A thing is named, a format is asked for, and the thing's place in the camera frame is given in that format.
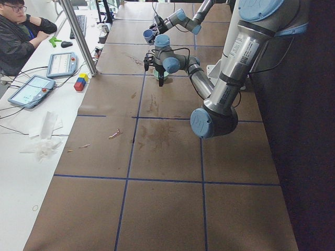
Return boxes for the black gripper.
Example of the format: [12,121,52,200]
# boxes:
[149,15,168,39]
[143,58,165,87]

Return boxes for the shiny metal cylinder cup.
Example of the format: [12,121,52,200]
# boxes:
[101,25,109,33]

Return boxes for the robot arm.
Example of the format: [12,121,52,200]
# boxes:
[144,0,217,41]
[143,1,310,138]

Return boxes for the green plastic part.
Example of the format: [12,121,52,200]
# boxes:
[49,37,62,48]

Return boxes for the teach pendant tablet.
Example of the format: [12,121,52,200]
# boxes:
[8,75,55,109]
[46,52,77,79]

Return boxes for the far teach pendant tablet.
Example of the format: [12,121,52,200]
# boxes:
[46,52,77,79]

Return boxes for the crumpled white tissue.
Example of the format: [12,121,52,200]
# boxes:
[19,111,62,161]

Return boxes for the seated person black jacket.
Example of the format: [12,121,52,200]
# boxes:
[1,1,58,76]

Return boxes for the aluminium frame post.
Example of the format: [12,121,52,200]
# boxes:
[59,0,97,77]

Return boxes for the black computer keyboard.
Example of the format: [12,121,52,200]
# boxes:
[69,15,87,40]

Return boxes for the blue-grey plastic cup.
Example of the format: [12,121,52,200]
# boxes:
[143,29,155,45]

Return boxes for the near teach pendant tablet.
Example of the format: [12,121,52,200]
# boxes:
[8,75,55,109]

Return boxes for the red blue yellow blocks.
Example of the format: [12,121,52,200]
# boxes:
[74,73,88,92]

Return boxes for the light green bowl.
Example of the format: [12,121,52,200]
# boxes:
[153,68,170,81]

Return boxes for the black computer mouse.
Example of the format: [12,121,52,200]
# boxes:
[61,41,73,48]

